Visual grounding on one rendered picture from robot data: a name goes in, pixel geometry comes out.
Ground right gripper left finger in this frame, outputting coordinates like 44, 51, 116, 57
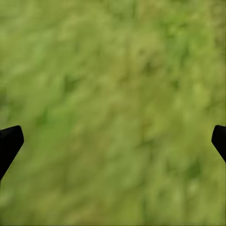
0, 125, 24, 181

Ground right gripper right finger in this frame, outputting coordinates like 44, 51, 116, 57
211, 125, 226, 163

